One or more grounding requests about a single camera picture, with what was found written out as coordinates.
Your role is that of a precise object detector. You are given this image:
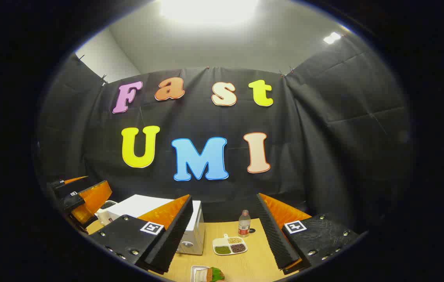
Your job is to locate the large ceiling light panel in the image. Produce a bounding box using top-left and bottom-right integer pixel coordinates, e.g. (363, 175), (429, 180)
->
(159, 0), (260, 24)

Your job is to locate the black backdrop cloth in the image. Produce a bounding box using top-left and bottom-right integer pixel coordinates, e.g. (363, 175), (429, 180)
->
(36, 35), (414, 235)

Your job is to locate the white rectangular tray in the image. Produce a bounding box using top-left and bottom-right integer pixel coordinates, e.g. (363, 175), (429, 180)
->
(191, 265), (211, 282)

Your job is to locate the white microwave oven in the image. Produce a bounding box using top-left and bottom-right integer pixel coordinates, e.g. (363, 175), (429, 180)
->
(106, 195), (205, 256)

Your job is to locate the toast sandwich with lettuce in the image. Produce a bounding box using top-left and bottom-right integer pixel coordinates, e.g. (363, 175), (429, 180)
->
(202, 267), (226, 282)

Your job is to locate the divided dish of beans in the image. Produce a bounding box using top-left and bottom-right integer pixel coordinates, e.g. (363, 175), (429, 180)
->
(213, 234), (248, 256)

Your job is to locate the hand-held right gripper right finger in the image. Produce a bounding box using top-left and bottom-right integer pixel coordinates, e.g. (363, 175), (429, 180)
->
(256, 193), (359, 275)

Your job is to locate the clear plastic bottle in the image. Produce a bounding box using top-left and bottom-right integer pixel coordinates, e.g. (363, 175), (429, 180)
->
(238, 210), (251, 238)

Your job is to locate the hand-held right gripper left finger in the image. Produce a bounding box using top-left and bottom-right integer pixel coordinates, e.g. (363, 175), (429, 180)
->
(89, 195), (193, 275)

